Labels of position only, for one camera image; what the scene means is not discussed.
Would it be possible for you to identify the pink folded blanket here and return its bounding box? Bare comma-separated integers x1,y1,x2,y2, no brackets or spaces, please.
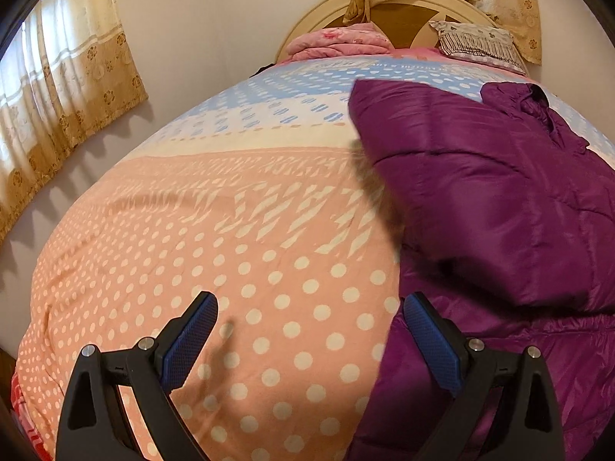
287,23,396,62

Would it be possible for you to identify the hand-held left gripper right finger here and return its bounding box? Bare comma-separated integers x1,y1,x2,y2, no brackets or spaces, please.
402,292,564,461

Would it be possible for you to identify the wooden headboard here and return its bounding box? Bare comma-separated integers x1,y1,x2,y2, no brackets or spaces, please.
275,0,510,65

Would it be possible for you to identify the patterned pillow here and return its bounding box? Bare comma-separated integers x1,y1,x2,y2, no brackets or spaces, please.
429,20,527,75

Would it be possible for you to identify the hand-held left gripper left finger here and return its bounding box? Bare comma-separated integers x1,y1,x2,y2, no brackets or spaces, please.
56,291,219,461

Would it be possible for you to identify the wide beige floral curtain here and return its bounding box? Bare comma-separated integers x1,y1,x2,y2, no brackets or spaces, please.
0,0,150,245

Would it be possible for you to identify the polka dot bed cover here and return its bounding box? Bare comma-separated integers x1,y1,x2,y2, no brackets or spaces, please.
10,48,615,461

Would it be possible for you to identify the narrow beige floral curtain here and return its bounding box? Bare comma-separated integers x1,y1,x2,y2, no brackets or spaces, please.
473,0,543,65

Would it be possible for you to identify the purple puffer jacket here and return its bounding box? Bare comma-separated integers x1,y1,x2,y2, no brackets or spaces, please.
346,78,615,461

